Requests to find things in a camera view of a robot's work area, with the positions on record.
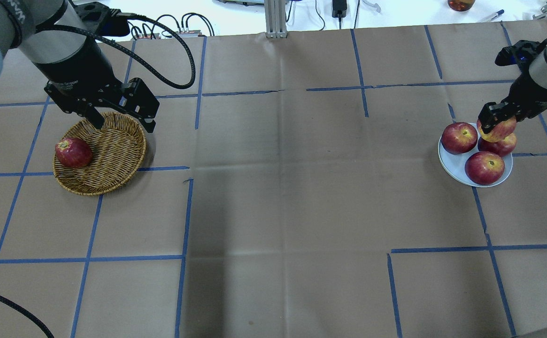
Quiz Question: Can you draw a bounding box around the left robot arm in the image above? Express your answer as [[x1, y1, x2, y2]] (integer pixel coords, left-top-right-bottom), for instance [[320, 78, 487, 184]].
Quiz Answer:
[[0, 0, 159, 133]]

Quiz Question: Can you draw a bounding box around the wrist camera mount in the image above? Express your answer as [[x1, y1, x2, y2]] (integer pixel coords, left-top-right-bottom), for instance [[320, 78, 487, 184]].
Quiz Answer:
[[494, 38, 547, 68], [74, 2, 131, 37]]

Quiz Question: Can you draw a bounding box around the aluminium frame post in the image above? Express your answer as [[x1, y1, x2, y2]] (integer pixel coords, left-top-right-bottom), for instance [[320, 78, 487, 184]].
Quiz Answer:
[[264, 0, 287, 38]]

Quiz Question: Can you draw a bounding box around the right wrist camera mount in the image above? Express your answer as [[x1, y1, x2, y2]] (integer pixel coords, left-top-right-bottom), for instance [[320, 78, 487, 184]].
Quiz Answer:
[[494, 38, 547, 68]]

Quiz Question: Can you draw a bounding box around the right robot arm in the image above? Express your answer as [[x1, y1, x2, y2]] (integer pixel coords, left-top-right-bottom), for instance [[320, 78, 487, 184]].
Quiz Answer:
[[478, 39, 547, 133]]

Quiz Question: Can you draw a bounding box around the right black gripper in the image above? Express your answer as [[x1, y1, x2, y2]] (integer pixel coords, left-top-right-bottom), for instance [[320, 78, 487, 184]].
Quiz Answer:
[[478, 73, 547, 135]]

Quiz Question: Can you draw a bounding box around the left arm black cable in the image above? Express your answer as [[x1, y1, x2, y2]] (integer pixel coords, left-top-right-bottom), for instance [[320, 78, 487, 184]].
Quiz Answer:
[[36, 16, 196, 90]]

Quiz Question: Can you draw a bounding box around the black power adapter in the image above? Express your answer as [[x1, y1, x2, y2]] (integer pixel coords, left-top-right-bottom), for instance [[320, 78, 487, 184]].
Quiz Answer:
[[331, 0, 348, 19]]

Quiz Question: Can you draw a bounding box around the yellow-red apple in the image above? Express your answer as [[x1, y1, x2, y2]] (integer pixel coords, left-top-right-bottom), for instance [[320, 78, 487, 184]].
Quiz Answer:
[[476, 117, 517, 143]]

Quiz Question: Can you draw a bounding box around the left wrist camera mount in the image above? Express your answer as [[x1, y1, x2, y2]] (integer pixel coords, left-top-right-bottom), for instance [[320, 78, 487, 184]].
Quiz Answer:
[[74, 2, 131, 37]]

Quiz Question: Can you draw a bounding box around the dark red basket apple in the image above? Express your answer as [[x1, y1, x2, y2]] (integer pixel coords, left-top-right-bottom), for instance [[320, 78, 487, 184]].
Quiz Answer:
[[55, 138, 93, 168]]

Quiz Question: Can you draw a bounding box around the plate apple back right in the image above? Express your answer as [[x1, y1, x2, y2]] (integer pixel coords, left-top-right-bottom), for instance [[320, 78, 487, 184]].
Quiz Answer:
[[478, 133, 517, 157]]

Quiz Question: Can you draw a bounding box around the plate apple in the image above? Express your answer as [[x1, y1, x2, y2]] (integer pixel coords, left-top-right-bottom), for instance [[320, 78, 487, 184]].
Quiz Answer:
[[464, 151, 506, 185], [478, 133, 517, 157], [440, 122, 478, 155]]

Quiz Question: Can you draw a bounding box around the light blue plate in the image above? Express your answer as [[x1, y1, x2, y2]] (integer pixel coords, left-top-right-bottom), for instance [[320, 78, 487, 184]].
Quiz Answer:
[[437, 122, 517, 187]]

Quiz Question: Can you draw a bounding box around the plate apple front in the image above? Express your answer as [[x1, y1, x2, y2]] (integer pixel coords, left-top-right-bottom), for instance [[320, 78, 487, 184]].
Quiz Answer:
[[464, 151, 506, 185]]

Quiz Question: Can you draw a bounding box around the woven wicker basket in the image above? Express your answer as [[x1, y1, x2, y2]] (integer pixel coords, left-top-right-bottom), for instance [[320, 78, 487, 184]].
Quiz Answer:
[[53, 111, 147, 195]]

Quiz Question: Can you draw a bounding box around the plate apple back left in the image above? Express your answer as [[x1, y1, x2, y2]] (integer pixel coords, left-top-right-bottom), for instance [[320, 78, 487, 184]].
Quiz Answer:
[[440, 122, 478, 155]]

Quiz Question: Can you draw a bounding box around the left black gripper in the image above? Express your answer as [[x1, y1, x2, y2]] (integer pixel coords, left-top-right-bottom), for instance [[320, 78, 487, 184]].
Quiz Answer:
[[43, 45, 160, 133]]

